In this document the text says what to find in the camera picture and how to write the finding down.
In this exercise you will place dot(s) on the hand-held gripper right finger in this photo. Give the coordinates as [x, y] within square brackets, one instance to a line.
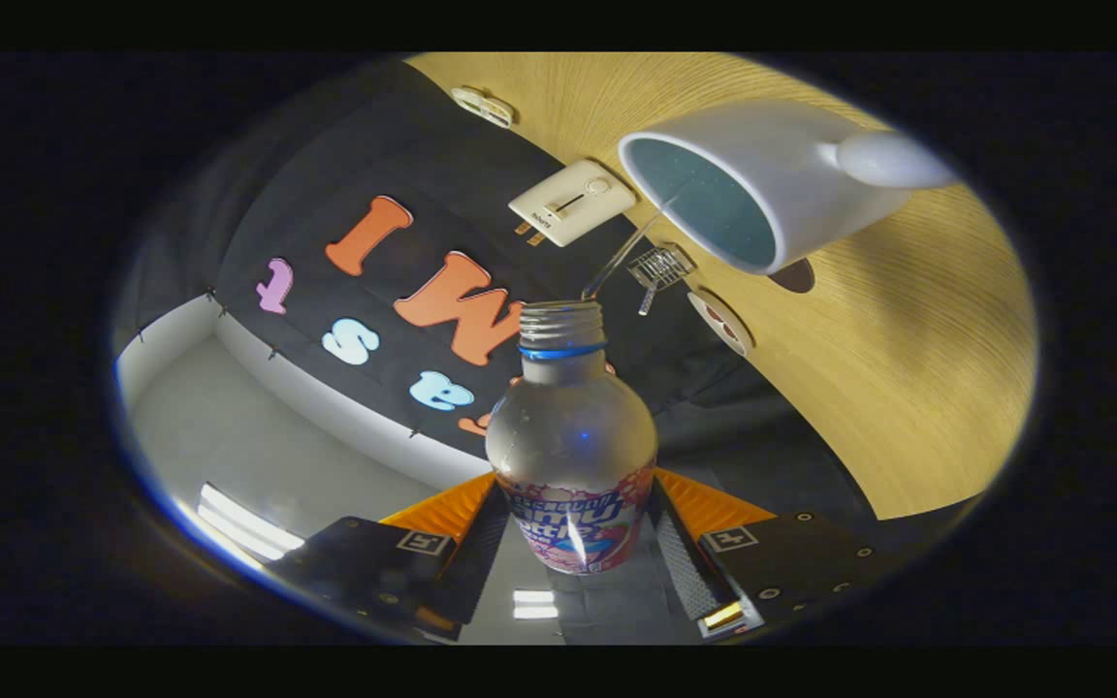
[686, 572]

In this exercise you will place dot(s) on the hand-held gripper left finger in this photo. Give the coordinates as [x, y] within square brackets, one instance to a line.
[481, 567]

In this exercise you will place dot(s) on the silver juice bottle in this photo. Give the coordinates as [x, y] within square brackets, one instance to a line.
[568, 436]

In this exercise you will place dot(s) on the dark brown round coaster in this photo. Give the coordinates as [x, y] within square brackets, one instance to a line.
[796, 278]

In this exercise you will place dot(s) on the white cup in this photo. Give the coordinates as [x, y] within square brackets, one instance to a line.
[772, 145]

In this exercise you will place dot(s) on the white plate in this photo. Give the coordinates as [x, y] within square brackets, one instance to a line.
[721, 322]

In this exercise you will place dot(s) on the small spoon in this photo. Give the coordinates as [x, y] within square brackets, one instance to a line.
[648, 301]

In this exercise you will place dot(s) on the wooden table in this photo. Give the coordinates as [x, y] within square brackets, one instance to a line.
[908, 368]

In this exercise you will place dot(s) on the white toaster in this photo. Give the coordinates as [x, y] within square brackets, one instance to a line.
[573, 201]

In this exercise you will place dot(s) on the black backdrop cloth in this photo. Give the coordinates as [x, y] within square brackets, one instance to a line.
[403, 155]

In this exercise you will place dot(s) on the white divided condiment tray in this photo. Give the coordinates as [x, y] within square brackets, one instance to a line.
[483, 105]

